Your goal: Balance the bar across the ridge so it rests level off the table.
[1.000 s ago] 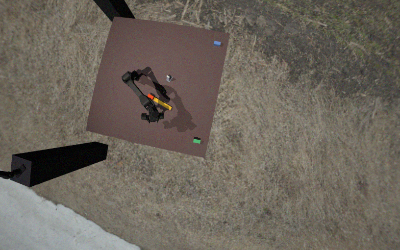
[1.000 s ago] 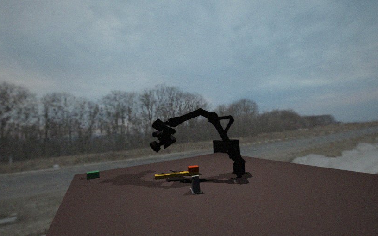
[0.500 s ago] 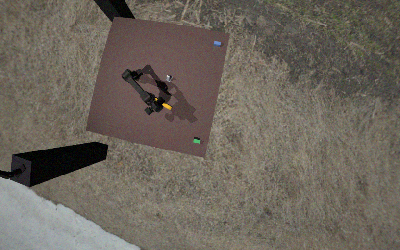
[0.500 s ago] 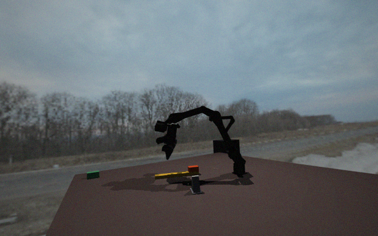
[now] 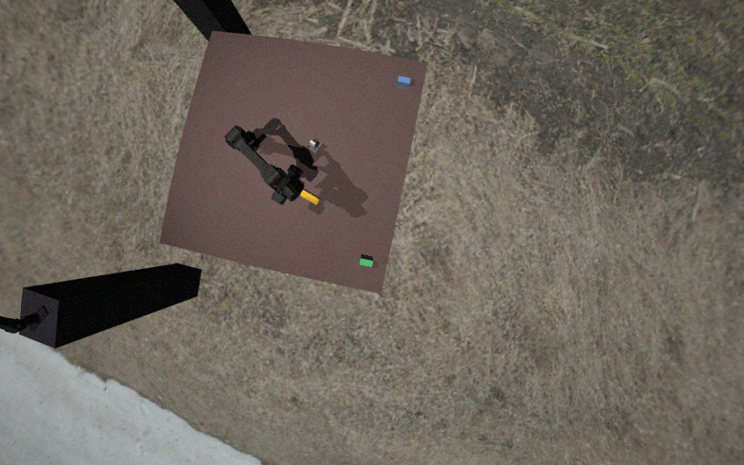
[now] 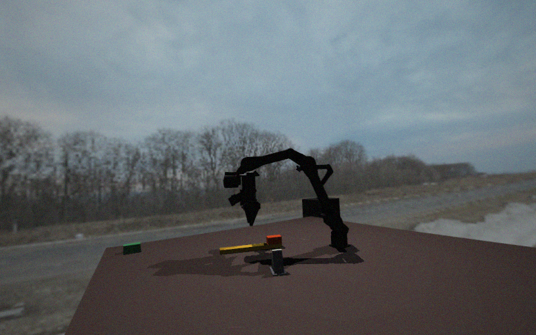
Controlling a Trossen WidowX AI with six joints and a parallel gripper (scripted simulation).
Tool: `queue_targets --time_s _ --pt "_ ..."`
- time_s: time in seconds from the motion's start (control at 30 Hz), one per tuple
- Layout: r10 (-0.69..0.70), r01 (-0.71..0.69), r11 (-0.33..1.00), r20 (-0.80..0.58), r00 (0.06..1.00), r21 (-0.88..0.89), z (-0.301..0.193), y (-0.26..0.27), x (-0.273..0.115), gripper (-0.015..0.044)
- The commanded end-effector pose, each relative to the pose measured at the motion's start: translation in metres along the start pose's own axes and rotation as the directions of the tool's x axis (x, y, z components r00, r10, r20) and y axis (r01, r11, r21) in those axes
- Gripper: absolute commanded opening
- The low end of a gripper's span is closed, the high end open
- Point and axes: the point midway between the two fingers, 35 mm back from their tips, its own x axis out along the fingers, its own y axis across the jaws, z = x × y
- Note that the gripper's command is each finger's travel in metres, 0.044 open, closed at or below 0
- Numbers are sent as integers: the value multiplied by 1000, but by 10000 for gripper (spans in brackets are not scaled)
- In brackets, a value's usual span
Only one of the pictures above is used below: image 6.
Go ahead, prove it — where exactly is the yellow bar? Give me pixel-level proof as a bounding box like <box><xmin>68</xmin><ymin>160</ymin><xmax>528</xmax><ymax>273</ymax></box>
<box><xmin>220</xmin><ymin>234</ymin><xmax>282</xmax><ymax>254</ymax></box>

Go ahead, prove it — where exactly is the green rectangular block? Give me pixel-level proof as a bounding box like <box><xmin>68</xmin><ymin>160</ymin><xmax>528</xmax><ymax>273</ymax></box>
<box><xmin>123</xmin><ymin>242</ymin><xmax>141</xmax><ymax>254</ymax></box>

